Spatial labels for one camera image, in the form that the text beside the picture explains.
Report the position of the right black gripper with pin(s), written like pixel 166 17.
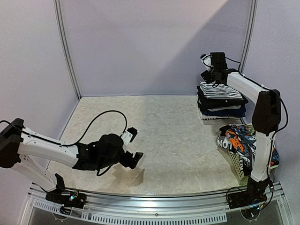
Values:
pixel 208 76

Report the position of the right aluminium frame post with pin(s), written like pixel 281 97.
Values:
pixel 248 34

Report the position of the aluminium frame post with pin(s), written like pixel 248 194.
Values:
pixel 65 48
pixel 248 34

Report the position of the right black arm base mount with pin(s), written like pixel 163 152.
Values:
pixel 254 194

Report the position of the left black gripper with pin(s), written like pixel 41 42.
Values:
pixel 126 162

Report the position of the white perforated laundry basket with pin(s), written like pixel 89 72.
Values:
pixel 238 166

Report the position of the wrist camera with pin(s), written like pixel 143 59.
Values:
pixel 215 60
pixel 128 136

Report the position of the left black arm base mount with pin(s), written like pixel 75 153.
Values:
pixel 66 198

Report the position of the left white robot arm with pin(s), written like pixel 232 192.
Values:
pixel 18 144

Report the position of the aluminium front rail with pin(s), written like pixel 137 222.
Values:
pixel 210 208

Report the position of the black white striped shirt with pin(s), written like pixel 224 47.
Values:
pixel 219 91

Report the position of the black folded shirt with buttons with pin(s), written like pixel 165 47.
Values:
pixel 214 103

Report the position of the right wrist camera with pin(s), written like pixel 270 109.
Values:
pixel 215 60

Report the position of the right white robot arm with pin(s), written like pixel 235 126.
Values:
pixel 265 119

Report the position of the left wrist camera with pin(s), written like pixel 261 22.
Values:
pixel 128 136

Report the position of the colourful graphic print garment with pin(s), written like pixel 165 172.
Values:
pixel 239 139

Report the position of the left aluminium frame post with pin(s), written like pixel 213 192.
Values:
pixel 65 48

